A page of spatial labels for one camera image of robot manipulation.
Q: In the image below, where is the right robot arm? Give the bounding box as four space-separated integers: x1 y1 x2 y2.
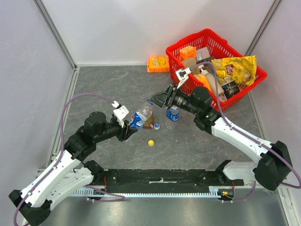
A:
147 85 292 191

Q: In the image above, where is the yellow Lays chips bag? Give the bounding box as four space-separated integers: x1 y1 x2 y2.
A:
211 56 257 86

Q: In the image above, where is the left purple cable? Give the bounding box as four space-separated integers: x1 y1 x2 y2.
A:
13 93 127 226

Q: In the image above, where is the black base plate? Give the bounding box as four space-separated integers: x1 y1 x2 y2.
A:
91 169 244 193

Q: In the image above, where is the white cable duct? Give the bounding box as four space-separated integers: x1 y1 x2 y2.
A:
70 187 222 198

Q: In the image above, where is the yellow tea bottle cap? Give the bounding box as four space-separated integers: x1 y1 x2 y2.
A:
148 140 154 146

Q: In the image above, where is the red plastic shopping basket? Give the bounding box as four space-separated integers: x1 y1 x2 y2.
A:
166 29 268 111

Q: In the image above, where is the orange snack box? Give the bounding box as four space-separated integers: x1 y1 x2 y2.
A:
147 56 170 73

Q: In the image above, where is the brown tea bottle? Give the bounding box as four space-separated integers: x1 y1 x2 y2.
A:
143 113 155 129

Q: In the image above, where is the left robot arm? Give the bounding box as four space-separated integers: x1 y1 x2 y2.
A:
9 112 138 226

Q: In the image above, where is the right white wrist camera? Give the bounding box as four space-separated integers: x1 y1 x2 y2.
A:
175 67 191 89

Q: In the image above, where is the black snack packet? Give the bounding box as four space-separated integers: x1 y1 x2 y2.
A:
222 81 240 100

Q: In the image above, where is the white blue bottle cap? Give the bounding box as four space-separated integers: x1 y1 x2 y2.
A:
154 123 160 130

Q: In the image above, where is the beige bottle in basket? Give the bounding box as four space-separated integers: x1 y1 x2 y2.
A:
198 65 224 97

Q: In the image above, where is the orange box in basket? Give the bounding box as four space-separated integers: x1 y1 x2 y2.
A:
179 46 197 61

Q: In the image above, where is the blue Pocari Sweat bottle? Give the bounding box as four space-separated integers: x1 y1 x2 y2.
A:
166 106 179 122

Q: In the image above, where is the clear plastic bottle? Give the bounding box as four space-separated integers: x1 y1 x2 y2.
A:
130 102 153 130

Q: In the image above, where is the clear plastic packet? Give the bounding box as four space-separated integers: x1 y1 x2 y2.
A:
196 47 211 61

